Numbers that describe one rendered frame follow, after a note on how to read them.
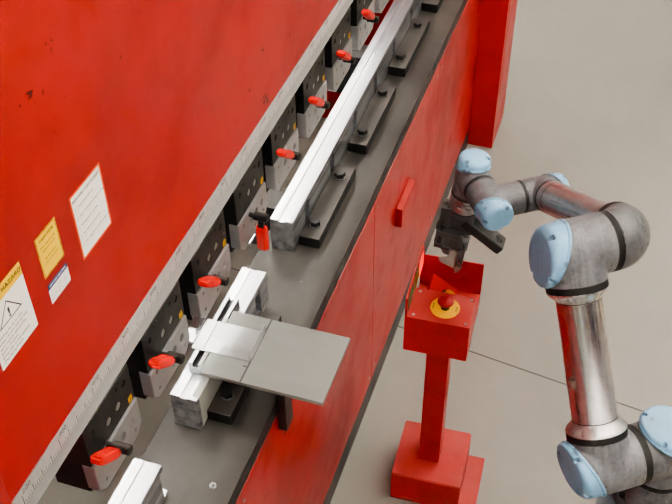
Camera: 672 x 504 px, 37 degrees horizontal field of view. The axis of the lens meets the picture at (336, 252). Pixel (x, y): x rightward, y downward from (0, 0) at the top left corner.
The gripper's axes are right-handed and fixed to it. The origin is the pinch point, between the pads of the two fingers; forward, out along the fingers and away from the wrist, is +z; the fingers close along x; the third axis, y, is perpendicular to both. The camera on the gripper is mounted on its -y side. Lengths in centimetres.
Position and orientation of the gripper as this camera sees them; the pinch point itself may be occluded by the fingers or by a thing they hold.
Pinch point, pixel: (459, 268)
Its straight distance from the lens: 250.7
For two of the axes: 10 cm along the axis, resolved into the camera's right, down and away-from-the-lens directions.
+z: -0.8, 7.1, 7.0
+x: -2.6, 6.6, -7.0
